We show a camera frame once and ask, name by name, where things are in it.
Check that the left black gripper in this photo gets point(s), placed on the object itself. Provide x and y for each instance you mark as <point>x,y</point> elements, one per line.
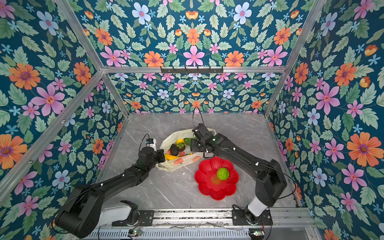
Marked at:
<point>159,153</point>

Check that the cream plastic bag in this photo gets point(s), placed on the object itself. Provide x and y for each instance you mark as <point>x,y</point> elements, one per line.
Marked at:
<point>190,157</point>

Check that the dark fake avocado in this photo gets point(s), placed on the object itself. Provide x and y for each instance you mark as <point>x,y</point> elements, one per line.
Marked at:
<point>174,151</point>

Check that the black hook rail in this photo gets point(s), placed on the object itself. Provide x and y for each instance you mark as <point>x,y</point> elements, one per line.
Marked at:
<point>191,70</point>

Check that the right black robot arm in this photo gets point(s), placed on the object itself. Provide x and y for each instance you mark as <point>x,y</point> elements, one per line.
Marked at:
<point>268,175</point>

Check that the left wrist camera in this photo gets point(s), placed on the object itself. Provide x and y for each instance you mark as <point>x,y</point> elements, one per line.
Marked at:
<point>150,142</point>

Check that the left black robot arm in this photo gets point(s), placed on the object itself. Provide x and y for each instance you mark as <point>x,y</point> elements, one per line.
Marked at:
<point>81,213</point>

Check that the light green fake custard apple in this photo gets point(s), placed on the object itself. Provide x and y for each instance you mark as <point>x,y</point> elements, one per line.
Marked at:
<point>223,174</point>

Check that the aluminium mounting rail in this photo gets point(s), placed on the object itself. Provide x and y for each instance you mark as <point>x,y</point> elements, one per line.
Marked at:
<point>214,224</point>

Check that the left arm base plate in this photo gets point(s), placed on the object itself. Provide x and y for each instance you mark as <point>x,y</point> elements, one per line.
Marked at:
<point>137,218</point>

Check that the yellow fake banana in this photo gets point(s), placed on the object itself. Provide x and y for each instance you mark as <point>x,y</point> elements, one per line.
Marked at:
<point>171,157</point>

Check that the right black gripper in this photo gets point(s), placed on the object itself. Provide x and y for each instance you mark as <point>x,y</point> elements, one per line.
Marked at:
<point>193,146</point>

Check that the red flower-shaped plate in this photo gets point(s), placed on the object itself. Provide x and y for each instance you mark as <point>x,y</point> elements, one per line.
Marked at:
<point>210,185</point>

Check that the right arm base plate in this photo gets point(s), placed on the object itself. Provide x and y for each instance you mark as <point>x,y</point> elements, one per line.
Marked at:
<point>244,217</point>

